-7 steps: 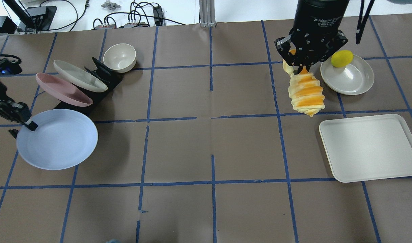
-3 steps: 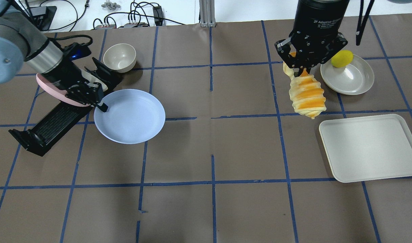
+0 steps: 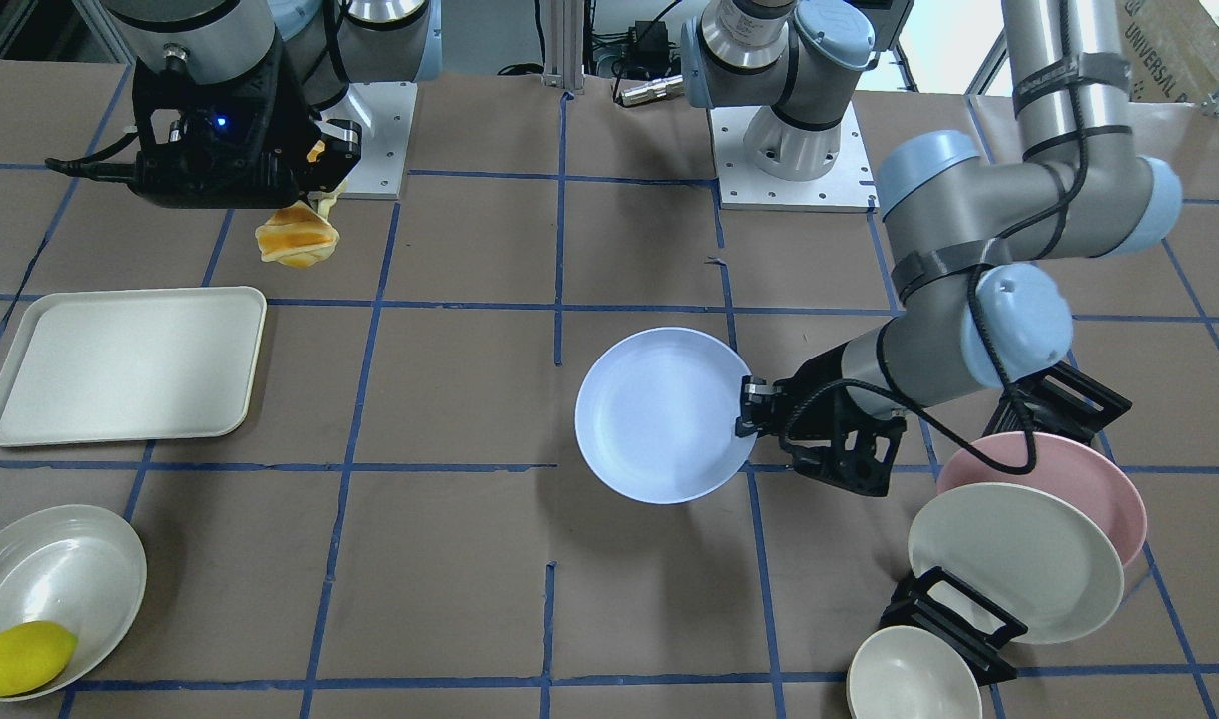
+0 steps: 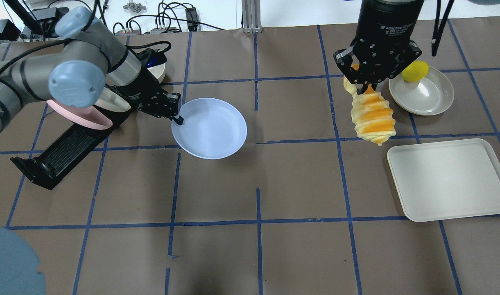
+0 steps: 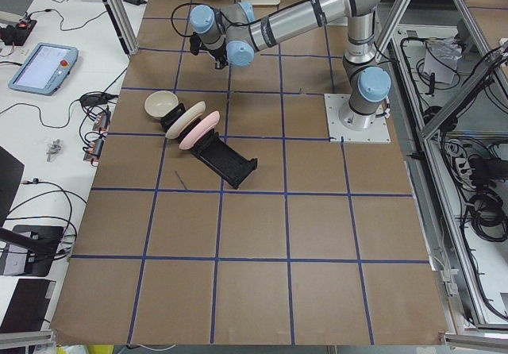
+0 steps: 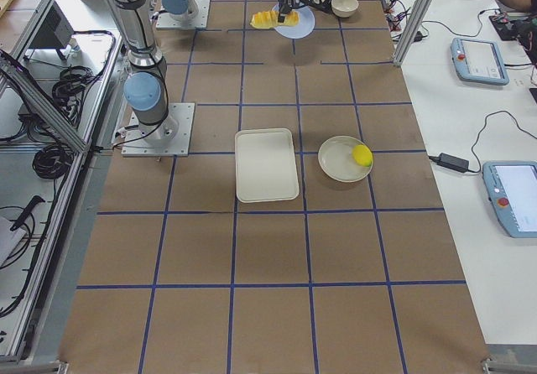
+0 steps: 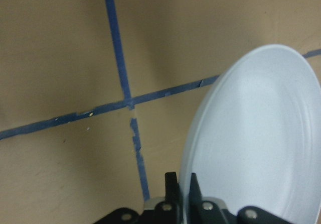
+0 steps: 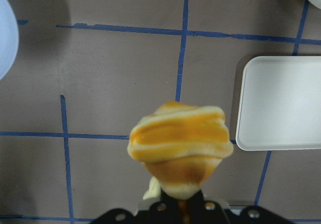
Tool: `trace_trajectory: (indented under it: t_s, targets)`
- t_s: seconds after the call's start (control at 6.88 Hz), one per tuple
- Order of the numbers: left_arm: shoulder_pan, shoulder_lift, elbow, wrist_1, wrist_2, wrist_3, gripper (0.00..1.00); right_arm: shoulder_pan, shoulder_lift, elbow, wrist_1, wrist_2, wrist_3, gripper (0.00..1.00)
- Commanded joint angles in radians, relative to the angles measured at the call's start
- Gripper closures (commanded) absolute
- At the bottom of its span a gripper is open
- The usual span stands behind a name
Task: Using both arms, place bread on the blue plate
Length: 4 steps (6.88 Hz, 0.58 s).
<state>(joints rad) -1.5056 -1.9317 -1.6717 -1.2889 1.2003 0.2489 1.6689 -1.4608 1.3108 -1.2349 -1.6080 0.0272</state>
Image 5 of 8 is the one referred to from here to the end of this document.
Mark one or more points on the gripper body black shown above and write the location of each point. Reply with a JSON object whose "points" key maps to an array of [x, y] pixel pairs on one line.
{"points": [[218, 55]]}

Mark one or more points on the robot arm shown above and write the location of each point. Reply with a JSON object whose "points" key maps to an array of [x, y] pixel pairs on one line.
{"points": [[232, 35]]}

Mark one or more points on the cream white plate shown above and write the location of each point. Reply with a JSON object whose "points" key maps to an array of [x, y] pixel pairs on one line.
{"points": [[179, 118]]}

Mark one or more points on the pink plate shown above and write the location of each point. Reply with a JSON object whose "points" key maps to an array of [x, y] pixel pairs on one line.
{"points": [[199, 131]]}

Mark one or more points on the small cream bowl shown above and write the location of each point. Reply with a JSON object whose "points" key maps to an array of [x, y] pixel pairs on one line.
{"points": [[160, 103]]}

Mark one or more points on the black dish rack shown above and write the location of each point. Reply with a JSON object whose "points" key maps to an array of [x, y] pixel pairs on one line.
{"points": [[219, 157]]}

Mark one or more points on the teach pendant tablet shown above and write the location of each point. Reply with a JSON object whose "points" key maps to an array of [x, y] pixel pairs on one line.
{"points": [[46, 68]]}

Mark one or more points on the black monitor stand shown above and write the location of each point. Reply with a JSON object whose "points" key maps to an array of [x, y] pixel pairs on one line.
{"points": [[30, 249]]}

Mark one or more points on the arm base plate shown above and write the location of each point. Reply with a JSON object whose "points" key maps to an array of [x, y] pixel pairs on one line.
{"points": [[346, 126]]}

